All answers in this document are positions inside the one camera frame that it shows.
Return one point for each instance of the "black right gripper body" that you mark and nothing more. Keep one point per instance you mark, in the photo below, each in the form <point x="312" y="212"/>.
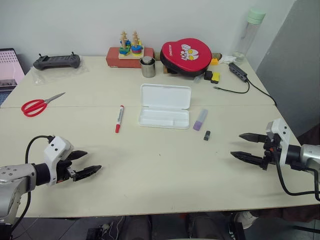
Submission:
<point x="271" y="150"/>

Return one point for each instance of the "black remote controller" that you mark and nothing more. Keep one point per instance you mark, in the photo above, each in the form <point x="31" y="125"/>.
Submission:
<point x="57" y="62"/>

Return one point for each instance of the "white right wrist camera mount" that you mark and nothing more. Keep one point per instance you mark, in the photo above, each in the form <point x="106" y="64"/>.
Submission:
<point x="281" y="130"/>

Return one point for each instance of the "clear bottle green cap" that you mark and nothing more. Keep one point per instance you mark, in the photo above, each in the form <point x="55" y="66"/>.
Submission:
<point x="246" y="35"/>

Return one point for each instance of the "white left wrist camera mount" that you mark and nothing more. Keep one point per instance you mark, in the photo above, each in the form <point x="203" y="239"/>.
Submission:
<point x="56" y="147"/>

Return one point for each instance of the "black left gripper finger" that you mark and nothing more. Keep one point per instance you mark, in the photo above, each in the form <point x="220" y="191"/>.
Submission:
<point x="87" y="172"/>
<point x="78" y="154"/>

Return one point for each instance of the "black usb hub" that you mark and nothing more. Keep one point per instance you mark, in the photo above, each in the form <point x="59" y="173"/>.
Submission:
<point x="238" y="71"/>

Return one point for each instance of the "white crumpled tissue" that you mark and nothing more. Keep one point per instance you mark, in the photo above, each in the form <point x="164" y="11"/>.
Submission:
<point x="228" y="59"/>

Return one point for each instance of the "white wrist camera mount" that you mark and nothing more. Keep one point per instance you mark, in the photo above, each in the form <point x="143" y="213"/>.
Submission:
<point x="56" y="147"/>
<point x="281" y="130"/>

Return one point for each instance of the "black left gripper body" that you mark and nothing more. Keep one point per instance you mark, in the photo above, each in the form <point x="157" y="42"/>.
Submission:
<point x="63" y="167"/>

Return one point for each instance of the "grey partition panel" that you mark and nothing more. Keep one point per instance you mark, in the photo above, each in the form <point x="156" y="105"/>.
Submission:
<point x="292" y="62"/>

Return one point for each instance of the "clear plastic bag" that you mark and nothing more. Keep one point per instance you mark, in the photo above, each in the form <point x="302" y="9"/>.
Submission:
<point x="62" y="73"/>

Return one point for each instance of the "red whiteboard marker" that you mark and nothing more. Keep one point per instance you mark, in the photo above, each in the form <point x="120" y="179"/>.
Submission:
<point x="119" y="119"/>

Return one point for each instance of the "red black boxing pad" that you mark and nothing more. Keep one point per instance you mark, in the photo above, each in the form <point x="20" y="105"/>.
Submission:
<point x="185" y="57"/>

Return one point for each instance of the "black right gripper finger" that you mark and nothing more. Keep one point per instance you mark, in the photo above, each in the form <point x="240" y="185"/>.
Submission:
<point x="253" y="137"/>
<point x="248" y="158"/>

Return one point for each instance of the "red cardboard box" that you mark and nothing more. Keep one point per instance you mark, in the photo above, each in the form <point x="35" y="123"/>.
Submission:
<point x="112" y="60"/>

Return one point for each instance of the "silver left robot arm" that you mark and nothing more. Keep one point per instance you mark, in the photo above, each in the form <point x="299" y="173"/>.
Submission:
<point x="15" y="175"/>

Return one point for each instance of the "orange yellow small block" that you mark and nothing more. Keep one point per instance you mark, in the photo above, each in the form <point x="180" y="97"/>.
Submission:
<point x="214" y="61"/>

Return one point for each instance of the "steel cylinder weight cup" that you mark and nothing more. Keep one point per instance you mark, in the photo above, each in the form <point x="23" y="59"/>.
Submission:
<point x="147" y="67"/>

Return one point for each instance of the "white shoe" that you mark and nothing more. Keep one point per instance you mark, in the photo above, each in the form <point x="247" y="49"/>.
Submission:
<point x="246" y="220"/>

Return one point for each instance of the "purple glue stick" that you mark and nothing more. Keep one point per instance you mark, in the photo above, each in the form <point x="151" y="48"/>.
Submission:
<point x="199" y="120"/>

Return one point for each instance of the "white plastic case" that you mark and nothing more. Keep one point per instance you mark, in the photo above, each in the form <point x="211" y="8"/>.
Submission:
<point x="165" y="105"/>

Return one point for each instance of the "small black eraser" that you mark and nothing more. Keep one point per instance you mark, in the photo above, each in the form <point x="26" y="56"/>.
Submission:
<point x="206" y="135"/>

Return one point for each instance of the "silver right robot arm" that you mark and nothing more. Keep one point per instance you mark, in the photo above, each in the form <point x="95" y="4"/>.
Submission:
<point x="308" y="155"/>

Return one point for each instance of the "open laptop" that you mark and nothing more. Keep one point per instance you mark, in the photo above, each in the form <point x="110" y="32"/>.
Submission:
<point x="7" y="67"/>

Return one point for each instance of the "yellow black foam block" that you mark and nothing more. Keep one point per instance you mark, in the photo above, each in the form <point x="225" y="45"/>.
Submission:
<point x="215" y="77"/>

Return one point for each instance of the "wooden colourful stacking toy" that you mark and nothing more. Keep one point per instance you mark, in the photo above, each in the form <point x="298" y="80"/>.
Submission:
<point x="131" y="48"/>

